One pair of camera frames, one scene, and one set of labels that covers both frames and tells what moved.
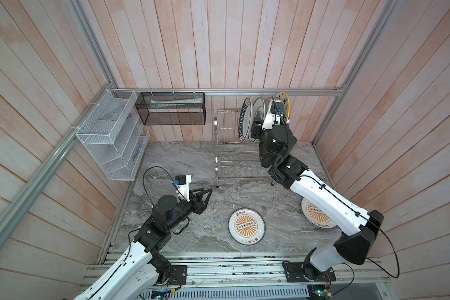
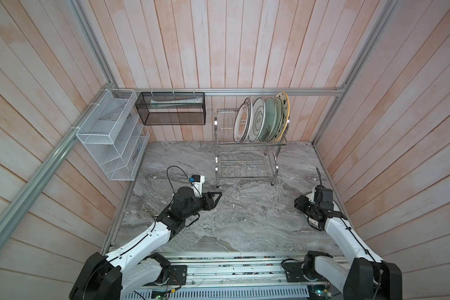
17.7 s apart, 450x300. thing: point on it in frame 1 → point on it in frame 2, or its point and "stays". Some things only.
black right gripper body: x=257 y=130 → x=306 y=206
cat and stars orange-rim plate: x=282 y=95 stays
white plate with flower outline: x=259 y=104 stays
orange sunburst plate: x=246 y=226 → x=240 y=122
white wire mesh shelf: x=115 y=139 stays
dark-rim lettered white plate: x=245 y=123 stays
